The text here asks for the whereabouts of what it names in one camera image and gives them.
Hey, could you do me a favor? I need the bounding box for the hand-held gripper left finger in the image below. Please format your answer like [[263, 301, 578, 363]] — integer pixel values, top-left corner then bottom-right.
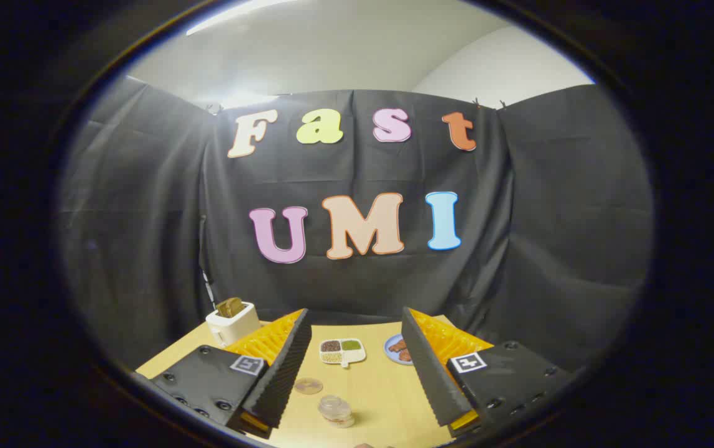
[[149, 309, 313, 440]]

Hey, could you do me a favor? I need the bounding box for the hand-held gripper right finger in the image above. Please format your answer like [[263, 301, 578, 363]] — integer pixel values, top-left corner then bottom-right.
[[401, 306, 573, 439]]

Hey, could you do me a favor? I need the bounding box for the clear juice bottle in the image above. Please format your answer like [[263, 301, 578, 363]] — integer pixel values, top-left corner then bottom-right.
[[318, 394, 355, 429]]

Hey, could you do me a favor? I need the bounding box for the light blue plate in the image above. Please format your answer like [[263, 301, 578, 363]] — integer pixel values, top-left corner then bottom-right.
[[384, 334, 414, 365]]

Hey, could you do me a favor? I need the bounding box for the wooden table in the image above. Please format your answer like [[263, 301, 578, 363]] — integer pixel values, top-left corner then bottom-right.
[[136, 314, 494, 448]]

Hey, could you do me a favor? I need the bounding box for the white divided bean tray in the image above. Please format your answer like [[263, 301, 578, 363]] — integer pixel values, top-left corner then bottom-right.
[[320, 338, 367, 368]]

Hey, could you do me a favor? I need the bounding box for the white toaster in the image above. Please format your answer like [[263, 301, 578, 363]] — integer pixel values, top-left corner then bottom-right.
[[206, 302, 261, 347]]

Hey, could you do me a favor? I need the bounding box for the black backdrop cloth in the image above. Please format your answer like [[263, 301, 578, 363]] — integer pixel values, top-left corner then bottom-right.
[[58, 78, 654, 374]]

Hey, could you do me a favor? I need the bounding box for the toaster power cable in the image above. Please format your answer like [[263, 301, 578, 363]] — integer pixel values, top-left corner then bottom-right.
[[202, 268, 218, 310]]

